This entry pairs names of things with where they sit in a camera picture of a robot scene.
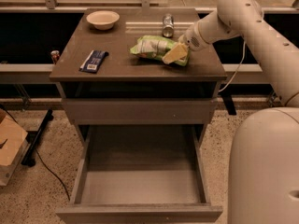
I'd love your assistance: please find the cardboard box left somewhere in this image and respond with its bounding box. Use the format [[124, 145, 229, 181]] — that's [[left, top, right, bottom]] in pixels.
[[0, 110, 27, 187]]

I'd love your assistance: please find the green rice chip bag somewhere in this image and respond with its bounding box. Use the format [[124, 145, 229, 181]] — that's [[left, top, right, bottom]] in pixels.
[[130, 35, 190, 66]]

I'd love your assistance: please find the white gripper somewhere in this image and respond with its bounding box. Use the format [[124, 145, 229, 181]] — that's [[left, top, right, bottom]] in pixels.
[[162, 22, 208, 64]]

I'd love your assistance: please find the grey drawer cabinet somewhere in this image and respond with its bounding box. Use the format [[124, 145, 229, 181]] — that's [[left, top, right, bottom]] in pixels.
[[49, 7, 228, 224]]

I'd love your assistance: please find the black cable on floor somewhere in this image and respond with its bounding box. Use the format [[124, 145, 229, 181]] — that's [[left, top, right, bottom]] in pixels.
[[0, 105, 71, 202]]

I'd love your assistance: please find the silver drink can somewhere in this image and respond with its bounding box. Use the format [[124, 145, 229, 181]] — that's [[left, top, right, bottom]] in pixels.
[[162, 14, 174, 37]]

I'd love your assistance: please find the white cable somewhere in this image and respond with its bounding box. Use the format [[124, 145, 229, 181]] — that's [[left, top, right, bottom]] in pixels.
[[217, 40, 247, 94]]

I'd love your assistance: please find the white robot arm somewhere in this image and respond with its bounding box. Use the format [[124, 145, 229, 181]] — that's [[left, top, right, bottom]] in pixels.
[[178, 0, 299, 224]]

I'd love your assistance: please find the open grey middle drawer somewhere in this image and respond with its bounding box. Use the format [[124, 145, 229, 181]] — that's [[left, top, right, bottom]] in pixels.
[[56, 125, 222, 224]]

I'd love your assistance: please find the white ceramic bowl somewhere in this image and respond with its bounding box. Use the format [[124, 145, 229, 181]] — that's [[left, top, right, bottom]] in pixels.
[[86, 10, 120, 31]]

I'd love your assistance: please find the closed grey top drawer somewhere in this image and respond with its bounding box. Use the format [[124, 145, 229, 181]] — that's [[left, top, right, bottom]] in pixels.
[[63, 99, 217, 125]]

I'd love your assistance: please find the black stand leg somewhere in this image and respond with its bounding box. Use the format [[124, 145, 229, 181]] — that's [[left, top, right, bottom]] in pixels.
[[21, 109, 53, 167]]

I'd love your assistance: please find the red can behind cabinet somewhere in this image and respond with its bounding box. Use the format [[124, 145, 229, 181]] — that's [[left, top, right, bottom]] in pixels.
[[50, 50, 60, 64]]

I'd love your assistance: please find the dark blue snack packet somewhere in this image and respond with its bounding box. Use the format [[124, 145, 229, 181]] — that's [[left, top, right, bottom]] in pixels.
[[79, 50, 109, 74]]

